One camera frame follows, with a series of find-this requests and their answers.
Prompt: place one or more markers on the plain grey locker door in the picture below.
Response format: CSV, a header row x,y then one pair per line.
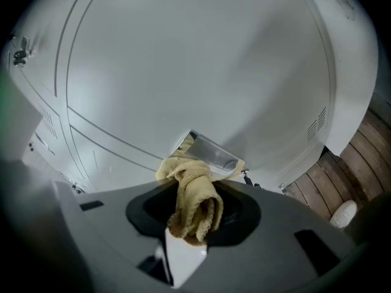
x,y
100,154

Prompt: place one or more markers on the small metal hasp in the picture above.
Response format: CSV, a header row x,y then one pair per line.
x,y
76,186
283,188

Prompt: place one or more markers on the yellow cloth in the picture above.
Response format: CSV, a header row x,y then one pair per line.
x,y
195,206

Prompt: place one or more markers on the grey locker door with latch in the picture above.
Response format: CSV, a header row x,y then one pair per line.
x,y
46,41

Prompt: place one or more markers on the person's white shoe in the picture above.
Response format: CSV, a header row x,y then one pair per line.
x,y
343,214

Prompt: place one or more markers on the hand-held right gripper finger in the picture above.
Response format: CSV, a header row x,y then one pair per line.
x,y
186,261

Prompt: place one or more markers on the large grey locker door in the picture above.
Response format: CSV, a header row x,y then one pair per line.
x,y
195,72

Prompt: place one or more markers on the person's dark trouser leg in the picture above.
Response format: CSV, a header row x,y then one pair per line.
x,y
371,221

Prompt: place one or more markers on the black door latch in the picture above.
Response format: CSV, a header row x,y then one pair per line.
x,y
21,53

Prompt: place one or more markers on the grey locker door with vents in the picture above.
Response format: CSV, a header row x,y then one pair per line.
x,y
46,114

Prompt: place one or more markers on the grey metal locker cabinet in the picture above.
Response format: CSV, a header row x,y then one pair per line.
x,y
351,72

